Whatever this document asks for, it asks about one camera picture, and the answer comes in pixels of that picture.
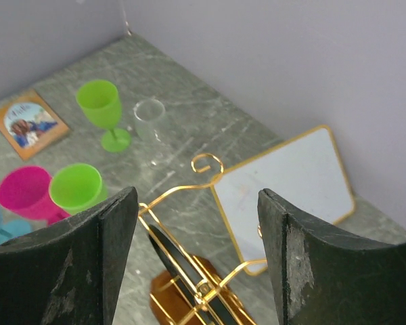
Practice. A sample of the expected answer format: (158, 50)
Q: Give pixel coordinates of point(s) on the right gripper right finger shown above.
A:
(321, 274)

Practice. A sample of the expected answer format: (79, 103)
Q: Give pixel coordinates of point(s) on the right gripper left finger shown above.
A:
(70, 272)

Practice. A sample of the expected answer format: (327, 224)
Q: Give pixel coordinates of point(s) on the green wine glass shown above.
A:
(77, 187)
(100, 102)

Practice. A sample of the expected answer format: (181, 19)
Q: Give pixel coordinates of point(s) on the gold wire glass rack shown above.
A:
(189, 290)

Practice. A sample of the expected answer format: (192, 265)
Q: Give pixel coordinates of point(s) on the pink wine glass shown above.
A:
(25, 192)

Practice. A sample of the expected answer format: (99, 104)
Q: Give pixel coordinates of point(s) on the gold framed mirror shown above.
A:
(305, 170)

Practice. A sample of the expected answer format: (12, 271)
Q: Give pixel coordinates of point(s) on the orange picture card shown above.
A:
(30, 125)

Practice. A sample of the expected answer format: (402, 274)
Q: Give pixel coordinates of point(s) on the clear glass at back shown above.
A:
(150, 126)

